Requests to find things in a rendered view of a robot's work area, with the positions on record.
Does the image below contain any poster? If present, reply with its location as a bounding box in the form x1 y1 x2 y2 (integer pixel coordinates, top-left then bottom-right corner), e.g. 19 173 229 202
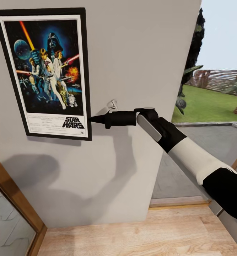
0 7 92 141

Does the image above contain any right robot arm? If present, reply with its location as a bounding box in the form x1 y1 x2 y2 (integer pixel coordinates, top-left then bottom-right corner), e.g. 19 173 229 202
88 99 237 223

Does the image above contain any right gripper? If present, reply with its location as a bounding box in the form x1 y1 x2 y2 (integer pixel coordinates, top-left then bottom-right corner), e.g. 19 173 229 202
88 111 126 129

